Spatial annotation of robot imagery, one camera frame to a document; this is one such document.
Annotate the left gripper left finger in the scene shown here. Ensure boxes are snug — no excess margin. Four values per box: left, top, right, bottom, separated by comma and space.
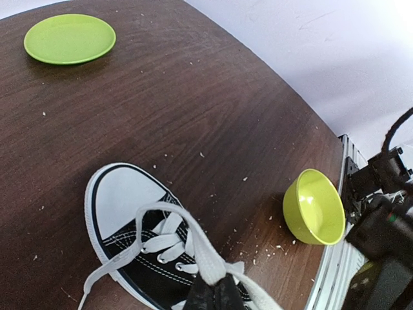
183, 277, 216, 310

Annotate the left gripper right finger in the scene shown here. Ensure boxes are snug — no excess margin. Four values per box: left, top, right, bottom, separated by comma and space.
215, 276, 245, 310

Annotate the white shoelace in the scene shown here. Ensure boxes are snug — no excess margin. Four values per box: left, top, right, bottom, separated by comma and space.
78, 201, 281, 309

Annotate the black white canvas sneaker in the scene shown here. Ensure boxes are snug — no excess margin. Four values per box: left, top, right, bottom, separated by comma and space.
84, 162, 259, 310

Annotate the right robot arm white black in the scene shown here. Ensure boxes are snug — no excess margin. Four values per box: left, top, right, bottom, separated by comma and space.
341, 147, 412, 309

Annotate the yellow-green bowl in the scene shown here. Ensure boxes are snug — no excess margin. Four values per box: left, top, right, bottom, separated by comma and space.
283, 169, 346, 245

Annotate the green plate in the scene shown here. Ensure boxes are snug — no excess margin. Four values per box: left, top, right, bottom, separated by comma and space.
23, 14, 117, 65

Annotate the front aluminium rail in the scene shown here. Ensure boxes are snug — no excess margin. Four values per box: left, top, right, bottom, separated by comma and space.
304, 134, 367, 310

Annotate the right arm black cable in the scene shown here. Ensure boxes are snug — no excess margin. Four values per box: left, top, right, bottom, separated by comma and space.
380, 108, 413, 156

